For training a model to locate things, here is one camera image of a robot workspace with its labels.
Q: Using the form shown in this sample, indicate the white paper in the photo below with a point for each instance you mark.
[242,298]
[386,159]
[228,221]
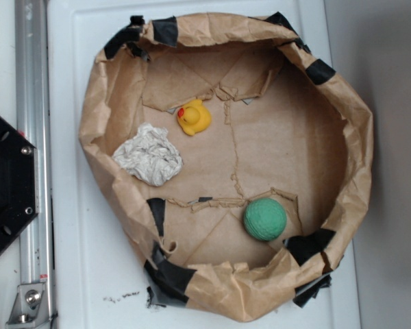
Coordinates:
[149,156]

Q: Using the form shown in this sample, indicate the brown paper bag bin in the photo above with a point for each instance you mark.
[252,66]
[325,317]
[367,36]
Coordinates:
[238,164]

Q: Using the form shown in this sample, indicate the yellow rubber duck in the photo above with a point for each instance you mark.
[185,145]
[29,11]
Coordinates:
[194,117]

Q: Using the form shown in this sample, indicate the green foam ball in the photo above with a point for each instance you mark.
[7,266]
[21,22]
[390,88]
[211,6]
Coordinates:
[264,219]

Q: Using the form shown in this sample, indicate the white plastic tray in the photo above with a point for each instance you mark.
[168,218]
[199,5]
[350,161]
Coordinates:
[100,283]

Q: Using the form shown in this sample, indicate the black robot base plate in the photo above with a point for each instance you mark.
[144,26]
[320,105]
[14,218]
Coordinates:
[18,205]

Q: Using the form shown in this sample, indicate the aluminium extrusion rail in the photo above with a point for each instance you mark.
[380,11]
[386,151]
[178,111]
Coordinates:
[32,112]

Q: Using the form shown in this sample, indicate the metal corner bracket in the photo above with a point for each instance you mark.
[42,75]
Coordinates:
[31,308]

